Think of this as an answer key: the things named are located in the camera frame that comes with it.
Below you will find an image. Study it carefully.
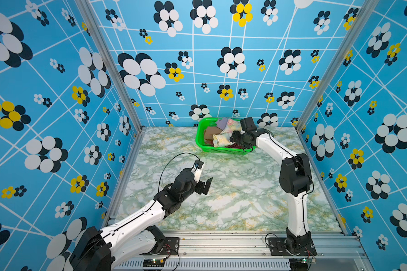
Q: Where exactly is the left green circuit board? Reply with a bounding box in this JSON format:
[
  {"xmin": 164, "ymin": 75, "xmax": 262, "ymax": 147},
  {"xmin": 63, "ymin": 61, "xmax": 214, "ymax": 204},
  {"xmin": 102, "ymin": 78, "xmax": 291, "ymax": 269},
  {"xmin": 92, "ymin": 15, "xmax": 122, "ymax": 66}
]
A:
[{"xmin": 142, "ymin": 259, "xmax": 166, "ymax": 269}]

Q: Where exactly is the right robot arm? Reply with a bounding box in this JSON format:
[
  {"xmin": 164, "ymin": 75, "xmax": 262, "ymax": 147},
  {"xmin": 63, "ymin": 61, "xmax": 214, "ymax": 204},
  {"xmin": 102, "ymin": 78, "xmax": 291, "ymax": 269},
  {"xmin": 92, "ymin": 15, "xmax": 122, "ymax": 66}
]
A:
[{"xmin": 230, "ymin": 117, "xmax": 317, "ymax": 256}]

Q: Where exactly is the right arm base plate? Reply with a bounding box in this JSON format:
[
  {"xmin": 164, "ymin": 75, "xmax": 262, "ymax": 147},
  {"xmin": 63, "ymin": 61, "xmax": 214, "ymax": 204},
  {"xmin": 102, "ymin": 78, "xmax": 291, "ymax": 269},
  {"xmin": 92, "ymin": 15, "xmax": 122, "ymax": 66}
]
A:
[{"xmin": 265, "ymin": 237, "xmax": 317, "ymax": 258}]

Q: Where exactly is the red polka dot skirt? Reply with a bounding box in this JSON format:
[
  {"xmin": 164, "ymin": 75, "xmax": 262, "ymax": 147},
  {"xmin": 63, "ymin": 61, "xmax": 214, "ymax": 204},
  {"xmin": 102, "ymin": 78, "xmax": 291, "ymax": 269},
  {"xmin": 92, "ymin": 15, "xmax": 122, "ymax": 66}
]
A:
[{"xmin": 227, "ymin": 143, "xmax": 246, "ymax": 150}]

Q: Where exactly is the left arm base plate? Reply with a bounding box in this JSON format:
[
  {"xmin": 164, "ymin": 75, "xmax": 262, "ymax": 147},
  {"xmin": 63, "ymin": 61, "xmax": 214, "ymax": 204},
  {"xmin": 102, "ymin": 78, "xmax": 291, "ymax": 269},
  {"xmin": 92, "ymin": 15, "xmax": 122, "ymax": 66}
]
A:
[{"xmin": 142, "ymin": 237, "xmax": 180, "ymax": 256}]

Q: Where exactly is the right aluminium corner post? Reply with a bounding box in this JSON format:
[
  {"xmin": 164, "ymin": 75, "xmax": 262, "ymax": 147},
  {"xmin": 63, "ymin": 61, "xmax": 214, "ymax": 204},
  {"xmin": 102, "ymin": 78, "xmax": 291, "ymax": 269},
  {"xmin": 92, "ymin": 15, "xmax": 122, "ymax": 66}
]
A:
[{"xmin": 296, "ymin": 0, "xmax": 379, "ymax": 134}]

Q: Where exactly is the aluminium corner post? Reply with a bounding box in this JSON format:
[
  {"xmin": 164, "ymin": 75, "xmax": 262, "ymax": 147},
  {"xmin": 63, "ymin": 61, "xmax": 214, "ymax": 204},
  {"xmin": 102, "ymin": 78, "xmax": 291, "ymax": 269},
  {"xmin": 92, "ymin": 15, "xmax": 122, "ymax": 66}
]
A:
[
  {"xmin": 296, "ymin": 0, "xmax": 379, "ymax": 134},
  {"xmin": 75, "ymin": 0, "xmax": 142, "ymax": 134}
]

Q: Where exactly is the tan rolled skirt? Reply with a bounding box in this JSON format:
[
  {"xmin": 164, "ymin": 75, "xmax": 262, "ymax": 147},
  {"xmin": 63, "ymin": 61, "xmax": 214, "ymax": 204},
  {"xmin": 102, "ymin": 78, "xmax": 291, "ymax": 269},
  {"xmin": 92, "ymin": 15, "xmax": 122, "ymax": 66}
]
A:
[{"xmin": 204, "ymin": 126, "xmax": 223, "ymax": 141}]

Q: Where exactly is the green plastic basket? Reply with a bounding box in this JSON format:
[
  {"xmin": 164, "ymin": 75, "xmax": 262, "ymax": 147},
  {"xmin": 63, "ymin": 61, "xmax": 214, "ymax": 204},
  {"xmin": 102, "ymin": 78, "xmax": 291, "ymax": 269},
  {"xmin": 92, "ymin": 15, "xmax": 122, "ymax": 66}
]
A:
[{"xmin": 195, "ymin": 117, "xmax": 255, "ymax": 155}]

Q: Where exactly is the left aluminium corner post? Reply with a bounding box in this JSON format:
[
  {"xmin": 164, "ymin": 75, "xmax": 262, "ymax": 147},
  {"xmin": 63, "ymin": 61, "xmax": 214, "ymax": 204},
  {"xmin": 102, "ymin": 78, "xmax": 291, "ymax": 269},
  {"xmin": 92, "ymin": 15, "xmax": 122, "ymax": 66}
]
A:
[{"xmin": 75, "ymin": 0, "xmax": 142, "ymax": 134}]

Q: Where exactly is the right green circuit board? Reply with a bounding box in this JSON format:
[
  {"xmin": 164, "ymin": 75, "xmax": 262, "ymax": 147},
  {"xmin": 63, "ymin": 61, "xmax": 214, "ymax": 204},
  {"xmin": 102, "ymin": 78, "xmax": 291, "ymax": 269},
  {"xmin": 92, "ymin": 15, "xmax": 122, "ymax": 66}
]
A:
[{"xmin": 289, "ymin": 259, "xmax": 316, "ymax": 271}]

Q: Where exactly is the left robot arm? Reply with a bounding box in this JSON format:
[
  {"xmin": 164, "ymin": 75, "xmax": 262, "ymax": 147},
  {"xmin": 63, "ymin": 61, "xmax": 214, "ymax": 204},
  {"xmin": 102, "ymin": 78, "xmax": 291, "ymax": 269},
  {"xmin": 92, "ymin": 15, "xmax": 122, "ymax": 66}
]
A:
[{"xmin": 64, "ymin": 166, "xmax": 213, "ymax": 271}]

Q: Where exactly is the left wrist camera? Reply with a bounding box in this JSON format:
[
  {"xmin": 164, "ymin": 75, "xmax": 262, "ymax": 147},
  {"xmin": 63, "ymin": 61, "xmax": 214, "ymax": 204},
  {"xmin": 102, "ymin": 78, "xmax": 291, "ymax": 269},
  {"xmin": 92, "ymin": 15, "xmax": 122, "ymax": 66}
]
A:
[{"xmin": 191, "ymin": 159, "xmax": 204, "ymax": 183}]

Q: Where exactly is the lavender rolled skirt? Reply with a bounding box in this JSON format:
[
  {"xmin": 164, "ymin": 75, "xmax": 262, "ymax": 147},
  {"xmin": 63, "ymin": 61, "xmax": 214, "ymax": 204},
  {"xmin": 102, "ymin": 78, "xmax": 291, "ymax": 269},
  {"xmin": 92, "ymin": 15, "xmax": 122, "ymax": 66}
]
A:
[{"xmin": 216, "ymin": 117, "xmax": 228, "ymax": 130}]

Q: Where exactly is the aluminium front frame rail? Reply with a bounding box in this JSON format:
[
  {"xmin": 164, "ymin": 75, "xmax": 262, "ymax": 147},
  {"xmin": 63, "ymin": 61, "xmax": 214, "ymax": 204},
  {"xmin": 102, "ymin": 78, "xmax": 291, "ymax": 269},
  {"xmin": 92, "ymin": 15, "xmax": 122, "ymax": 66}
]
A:
[{"xmin": 112, "ymin": 231, "xmax": 373, "ymax": 271}]

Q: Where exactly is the floral pastel skirt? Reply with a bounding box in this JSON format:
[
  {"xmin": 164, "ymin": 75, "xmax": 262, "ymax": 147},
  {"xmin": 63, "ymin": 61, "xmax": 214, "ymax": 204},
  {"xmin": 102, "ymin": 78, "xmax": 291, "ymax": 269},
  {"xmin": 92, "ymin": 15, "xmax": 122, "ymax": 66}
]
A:
[{"xmin": 213, "ymin": 119, "xmax": 242, "ymax": 147}]

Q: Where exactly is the green circuit board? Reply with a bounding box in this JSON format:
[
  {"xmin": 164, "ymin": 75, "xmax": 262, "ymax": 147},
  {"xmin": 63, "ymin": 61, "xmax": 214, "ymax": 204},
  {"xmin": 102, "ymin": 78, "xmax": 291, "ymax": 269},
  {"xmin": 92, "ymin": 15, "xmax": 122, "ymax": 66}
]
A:
[
  {"xmin": 142, "ymin": 259, "xmax": 166, "ymax": 269},
  {"xmin": 289, "ymin": 259, "xmax": 316, "ymax": 271}
]

